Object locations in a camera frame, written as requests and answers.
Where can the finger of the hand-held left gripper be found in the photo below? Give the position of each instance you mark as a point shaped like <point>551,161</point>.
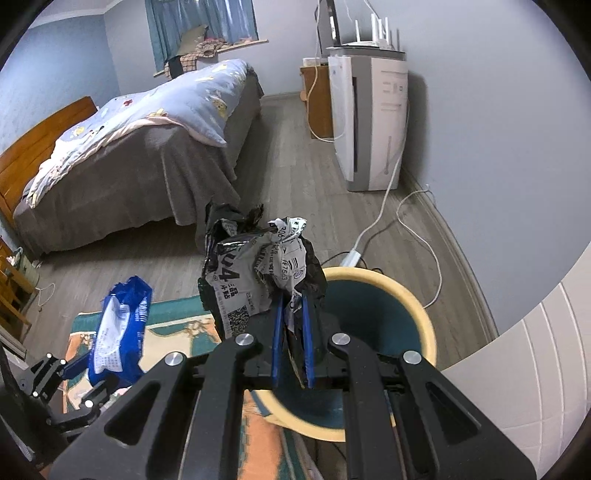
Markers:
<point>92,406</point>
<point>74,368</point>

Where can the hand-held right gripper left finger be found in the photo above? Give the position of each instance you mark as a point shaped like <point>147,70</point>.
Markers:
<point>277,341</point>

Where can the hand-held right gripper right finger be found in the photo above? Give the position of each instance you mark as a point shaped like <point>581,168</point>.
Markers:
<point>308,346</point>

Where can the blue wet wipes packet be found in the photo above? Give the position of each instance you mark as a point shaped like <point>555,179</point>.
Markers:
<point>120,332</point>

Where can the yellow bin with teal inside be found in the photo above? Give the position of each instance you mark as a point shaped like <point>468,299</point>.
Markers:
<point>369,314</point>

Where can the black and white wrapper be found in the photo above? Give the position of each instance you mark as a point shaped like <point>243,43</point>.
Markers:
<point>240,272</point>

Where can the wooden nightstand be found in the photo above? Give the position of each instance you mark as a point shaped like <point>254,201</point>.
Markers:
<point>14,295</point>

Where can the teal and orange patterned rug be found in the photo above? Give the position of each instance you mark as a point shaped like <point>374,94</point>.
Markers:
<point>184,323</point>

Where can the white power strip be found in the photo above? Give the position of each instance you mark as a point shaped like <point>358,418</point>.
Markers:
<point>351,258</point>

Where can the bed with grey cover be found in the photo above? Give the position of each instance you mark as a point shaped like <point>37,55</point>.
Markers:
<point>138,184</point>

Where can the white padded furniture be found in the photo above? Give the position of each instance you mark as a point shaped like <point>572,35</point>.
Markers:
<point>521,378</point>

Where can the wooden headboard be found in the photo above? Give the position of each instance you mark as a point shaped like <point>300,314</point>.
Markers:
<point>27,152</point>

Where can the white air purifier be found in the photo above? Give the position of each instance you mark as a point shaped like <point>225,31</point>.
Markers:
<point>369,115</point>

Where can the wooden cabinet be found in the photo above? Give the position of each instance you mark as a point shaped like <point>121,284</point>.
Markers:
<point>321,101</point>

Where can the light blue printed quilt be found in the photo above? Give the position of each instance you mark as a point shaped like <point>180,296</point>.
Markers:
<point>184,101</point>

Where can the checked clothing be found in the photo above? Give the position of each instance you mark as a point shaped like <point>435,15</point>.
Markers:
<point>189,60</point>

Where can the white router with antennas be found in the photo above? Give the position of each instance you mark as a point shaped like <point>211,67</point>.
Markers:
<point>369,45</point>

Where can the grey pillow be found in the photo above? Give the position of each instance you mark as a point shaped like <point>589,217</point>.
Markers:
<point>191,39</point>

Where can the grey upright panel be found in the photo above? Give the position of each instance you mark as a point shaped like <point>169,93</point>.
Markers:
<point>328,23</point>

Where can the blue curtain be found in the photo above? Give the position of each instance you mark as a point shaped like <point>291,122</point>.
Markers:
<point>203,18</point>

